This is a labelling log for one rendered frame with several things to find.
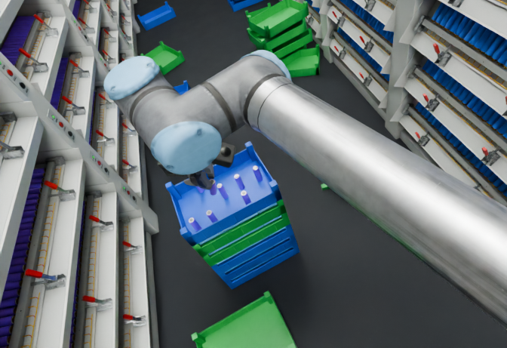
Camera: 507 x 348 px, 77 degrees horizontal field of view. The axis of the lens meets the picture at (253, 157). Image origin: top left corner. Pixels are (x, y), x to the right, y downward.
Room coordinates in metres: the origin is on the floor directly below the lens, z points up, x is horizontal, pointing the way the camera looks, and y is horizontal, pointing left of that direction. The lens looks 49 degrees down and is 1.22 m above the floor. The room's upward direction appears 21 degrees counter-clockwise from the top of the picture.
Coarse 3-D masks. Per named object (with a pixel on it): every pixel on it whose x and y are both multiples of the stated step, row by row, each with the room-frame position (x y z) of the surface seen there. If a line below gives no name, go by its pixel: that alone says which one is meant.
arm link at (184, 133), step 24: (144, 96) 0.42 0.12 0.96; (168, 96) 0.41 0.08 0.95; (192, 96) 0.39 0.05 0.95; (144, 120) 0.38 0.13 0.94; (168, 120) 0.36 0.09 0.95; (192, 120) 0.35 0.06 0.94; (216, 120) 0.35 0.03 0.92; (168, 144) 0.32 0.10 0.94; (192, 144) 0.32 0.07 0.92; (216, 144) 0.34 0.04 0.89; (168, 168) 0.32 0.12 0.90; (192, 168) 0.32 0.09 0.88
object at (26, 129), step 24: (0, 120) 0.82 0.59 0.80; (24, 120) 0.84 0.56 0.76; (0, 144) 0.69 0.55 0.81; (24, 144) 0.74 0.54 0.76; (0, 168) 0.65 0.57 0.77; (24, 168) 0.65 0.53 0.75; (0, 192) 0.58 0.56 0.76; (24, 192) 0.60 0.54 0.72; (0, 216) 0.51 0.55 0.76; (0, 240) 0.45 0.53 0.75; (0, 264) 0.40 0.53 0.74; (0, 288) 0.36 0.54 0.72
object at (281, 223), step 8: (272, 224) 0.52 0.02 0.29; (280, 224) 0.52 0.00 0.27; (288, 224) 0.53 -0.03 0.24; (256, 232) 0.51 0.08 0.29; (264, 232) 0.51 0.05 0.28; (272, 232) 0.52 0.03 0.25; (240, 240) 0.51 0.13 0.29; (248, 240) 0.51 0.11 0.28; (256, 240) 0.51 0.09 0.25; (224, 248) 0.53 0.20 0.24; (232, 248) 0.50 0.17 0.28; (240, 248) 0.50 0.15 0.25; (208, 256) 0.49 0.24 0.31; (216, 256) 0.49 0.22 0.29; (224, 256) 0.49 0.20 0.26; (208, 264) 0.49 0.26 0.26
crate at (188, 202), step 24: (216, 168) 0.70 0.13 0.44; (240, 168) 0.69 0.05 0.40; (264, 168) 0.62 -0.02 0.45; (192, 192) 0.67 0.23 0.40; (240, 192) 0.60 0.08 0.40; (264, 192) 0.57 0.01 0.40; (192, 216) 0.58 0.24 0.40; (216, 216) 0.55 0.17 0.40; (240, 216) 0.51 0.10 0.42; (192, 240) 0.49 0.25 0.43
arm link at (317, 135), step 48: (240, 96) 0.37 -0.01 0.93; (288, 96) 0.32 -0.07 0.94; (288, 144) 0.27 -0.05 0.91; (336, 144) 0.22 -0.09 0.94; (384, 144) 0.20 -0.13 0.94; (336, 192) 0.19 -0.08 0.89; (384, 192) 0.15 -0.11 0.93; (432, 192) 0.13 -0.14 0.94; (480, 192) 0.11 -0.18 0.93; (432, 240) 0.09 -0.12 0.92; (480, 240) 0.08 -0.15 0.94; (480, 288) 0.05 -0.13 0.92
